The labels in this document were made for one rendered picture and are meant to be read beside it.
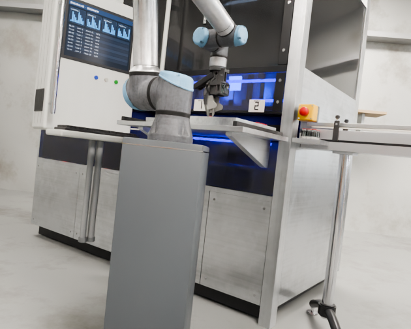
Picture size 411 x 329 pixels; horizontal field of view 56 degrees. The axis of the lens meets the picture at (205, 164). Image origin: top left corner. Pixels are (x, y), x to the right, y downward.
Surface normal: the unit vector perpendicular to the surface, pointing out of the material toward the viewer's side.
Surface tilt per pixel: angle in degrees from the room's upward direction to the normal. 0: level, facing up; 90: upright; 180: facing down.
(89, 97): 90
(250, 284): 90
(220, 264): 90
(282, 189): 90
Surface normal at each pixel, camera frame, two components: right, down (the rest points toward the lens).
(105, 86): 0.67, 0.09
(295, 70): -0.59, -0.04
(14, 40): -0.08, 0.02
